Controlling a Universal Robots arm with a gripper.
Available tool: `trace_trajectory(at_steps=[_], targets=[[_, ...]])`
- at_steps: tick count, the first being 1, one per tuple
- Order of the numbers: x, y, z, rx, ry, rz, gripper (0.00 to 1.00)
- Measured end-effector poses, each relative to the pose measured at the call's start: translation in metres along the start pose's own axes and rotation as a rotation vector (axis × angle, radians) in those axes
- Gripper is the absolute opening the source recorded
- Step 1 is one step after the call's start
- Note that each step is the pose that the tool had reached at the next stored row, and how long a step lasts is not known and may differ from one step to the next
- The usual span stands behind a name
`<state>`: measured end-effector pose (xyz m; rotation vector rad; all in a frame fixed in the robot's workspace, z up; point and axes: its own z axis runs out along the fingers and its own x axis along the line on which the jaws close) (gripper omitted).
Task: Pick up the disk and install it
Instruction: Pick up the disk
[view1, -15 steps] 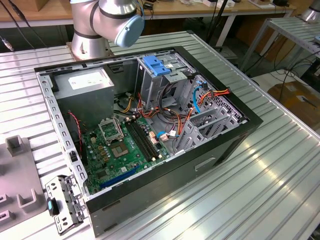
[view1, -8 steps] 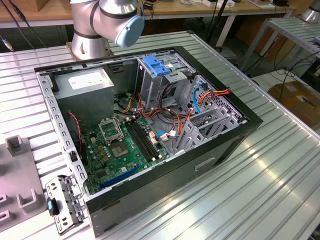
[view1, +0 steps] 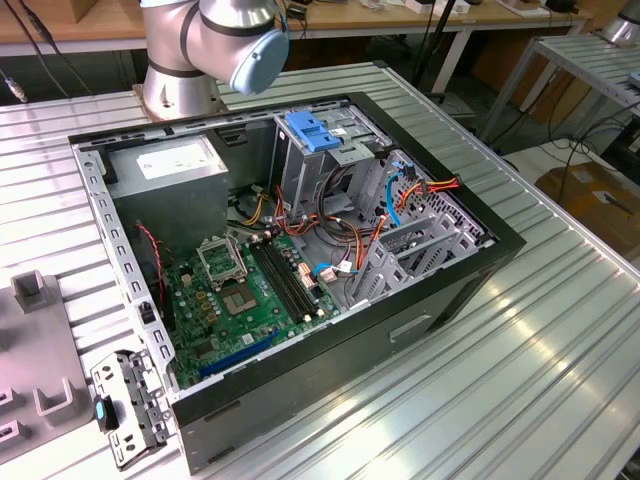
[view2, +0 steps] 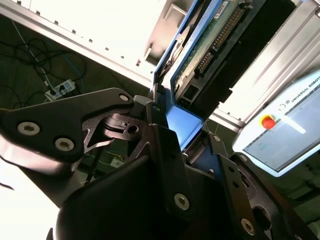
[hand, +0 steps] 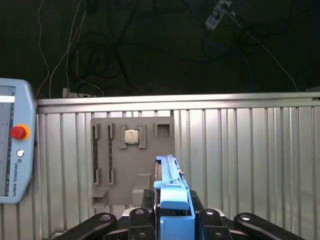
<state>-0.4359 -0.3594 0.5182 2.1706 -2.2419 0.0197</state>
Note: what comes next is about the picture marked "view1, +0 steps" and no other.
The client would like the orange red yellow power wire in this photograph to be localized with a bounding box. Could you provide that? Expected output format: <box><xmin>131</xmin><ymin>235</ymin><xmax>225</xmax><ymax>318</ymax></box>
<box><xmin>394</xmin><ymin>174</ymin><xmax>461</xmax><ymax>211</ymax></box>

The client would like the grey metal disk bay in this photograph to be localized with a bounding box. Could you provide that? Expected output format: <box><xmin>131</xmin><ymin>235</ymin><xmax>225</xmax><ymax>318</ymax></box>
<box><xmin>347</xmin><ymin>212</ymin><xmax>489</xmax><ymax>309</ymax></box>

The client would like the black RAM slot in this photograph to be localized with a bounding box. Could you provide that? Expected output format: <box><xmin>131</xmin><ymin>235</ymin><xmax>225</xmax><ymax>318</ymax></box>
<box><xmin>262</xmin><ymin>235</ymin><xmax>316</xmax><ymax>319</ymax></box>
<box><xmin>268</xmin><ymin>233</ymin><xmax>322</xmax><ymax>316</ymax></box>
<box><xmin>255</xmin><ymin>237</ymin><xmax>310</xmax><ymax>321</ymax></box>
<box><xmin>249</xmin><ymin>238</ymin><xmax>305</xmax><ymax>324</ymax></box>

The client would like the grey optical drive cage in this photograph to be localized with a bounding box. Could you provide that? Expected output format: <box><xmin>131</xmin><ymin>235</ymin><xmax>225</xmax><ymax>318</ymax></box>
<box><xmin>269</xmin><ymin>107</ymin><xmax>396</xmax><ymax>226</ymax></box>

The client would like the thin metal locking lever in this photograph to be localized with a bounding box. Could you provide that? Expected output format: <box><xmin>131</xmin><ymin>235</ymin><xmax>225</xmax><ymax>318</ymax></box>
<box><xmin>228</xmin><ymin>232</ymin><xmax>251</xmax><ymax>281</ymax></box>

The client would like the CPU socket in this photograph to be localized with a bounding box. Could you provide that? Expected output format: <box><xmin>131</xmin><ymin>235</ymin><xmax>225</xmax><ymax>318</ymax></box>
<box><xmin>221</xmin><ymin>283</ymin><xmax>262</xmax><ymax>317</ymax></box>

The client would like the blue plastic drive latch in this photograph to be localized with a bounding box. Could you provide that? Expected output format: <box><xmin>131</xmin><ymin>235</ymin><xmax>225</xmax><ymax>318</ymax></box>
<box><xmin>285</xmin><ymin>112</ymin><xmax>344</xmax><ymax>155</ymax></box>

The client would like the green motherboard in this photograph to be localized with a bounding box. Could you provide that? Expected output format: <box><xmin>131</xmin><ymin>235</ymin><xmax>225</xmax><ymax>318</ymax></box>
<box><xmin>162</xmin><ymin>232</ymin><xmax>341</xmax><ymax>391</ymax></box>

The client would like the black open PC case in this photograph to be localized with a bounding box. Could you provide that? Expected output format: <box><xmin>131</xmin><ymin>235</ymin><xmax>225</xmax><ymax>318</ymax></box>
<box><xmin>67</xmin><ymin>91</ymin><xmax>529</xmax><ymax>476</ymax></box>

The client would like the blue expansion slot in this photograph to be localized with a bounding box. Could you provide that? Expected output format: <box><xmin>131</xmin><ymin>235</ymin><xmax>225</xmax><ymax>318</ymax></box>
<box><xmin>199</xmin><ymin>329</ymin><xmax>281</xmax><ymax>379</ymax></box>

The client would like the grey power supply unit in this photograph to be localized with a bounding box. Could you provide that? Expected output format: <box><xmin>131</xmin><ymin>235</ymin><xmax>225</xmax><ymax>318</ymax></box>
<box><xmin>107</xmin><ymin>134</ymin><xmax>231</xmax><ymax>251</ymax></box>

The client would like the black stand pole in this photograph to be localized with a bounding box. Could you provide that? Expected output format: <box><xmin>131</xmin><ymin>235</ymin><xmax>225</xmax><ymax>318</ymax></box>
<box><xmin>407</xmin><ymin>0</ymin><xmax>464</xmax><ymax>104</ymax></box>

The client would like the brown cardboard box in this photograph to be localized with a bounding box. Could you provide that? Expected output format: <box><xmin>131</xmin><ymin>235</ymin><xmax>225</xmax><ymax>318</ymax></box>
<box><xmin>534</xmin><ymin>162</ymin><xmax>640</xmax><ymax>251</ymax></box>

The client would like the black latch with blue tab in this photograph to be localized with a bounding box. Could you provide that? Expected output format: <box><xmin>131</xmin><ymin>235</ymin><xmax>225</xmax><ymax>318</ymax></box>
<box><xmin>93</xmin><ymin>394</ymin><xmax>121</xmax><ymax>434</ymax></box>

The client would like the wooden desk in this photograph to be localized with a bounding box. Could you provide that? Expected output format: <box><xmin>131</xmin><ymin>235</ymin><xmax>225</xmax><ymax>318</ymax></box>
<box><xmin>0</xmin><ymin>0</ymin><xmax>594</xmax><ymax>59</ymax></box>

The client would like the grey parts rack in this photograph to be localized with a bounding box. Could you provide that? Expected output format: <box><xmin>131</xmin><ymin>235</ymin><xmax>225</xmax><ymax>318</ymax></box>
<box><xmin>0</xmin><ymin>269</ymin><xmax>94</xmax><ymax>464</ymax></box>

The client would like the metal slat side table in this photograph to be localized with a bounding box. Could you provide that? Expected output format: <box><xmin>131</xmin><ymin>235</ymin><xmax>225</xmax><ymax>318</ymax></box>
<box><xmin>479</xmin><ymin>32</ymin><xmax>640</xmax><ymax>146</ymax></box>

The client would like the short blue data wire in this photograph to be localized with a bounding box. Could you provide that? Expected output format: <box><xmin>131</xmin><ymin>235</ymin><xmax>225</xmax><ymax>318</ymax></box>
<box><xmin>313</xmin><ymin>260</ymin><xmax>362</xmax><ymax>277</ymax></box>

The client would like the orange red wire bundle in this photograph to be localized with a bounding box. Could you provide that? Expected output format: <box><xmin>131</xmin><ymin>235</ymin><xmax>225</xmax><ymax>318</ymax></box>
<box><xmin>272</xmin><ymin>184</ymin><xmax>389</xmax><ymax>274</ymax></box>

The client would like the yellow black wire bundle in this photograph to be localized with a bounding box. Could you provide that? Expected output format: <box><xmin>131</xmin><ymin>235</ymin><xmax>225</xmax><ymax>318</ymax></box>
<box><xmin>238</xmin><ymin>192</ymin><xmax>269</xmax><ymax>226</ymax></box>

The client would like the metal socket cover frame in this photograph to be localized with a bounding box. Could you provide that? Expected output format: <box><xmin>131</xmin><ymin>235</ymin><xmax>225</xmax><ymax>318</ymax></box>
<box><xmin>196</xmin><ymin>233</ymin><xmax>250</xmax><ymax>291</ymax></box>

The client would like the red black twisted fan wire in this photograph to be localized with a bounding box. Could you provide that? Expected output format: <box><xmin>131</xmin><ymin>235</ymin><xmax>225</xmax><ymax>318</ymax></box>
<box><xmin>135</xmin><ymin>223</ymin><xmax>169</xmax><ymax>321</ymax></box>

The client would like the metal expansion card bracket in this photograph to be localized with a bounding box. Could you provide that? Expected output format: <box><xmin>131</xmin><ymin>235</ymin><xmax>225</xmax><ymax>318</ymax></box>
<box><xmin>89</xmin><ymin>349</ymin><xmax>171</xmax><ymax>474</ymax></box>

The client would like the black cable with metal plug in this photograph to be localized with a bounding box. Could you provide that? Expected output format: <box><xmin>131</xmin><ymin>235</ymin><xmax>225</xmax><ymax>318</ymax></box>
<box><xmin>0</xmin><ymin>0</ymin><xmax>96</xmax><ymax>104</ymax></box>

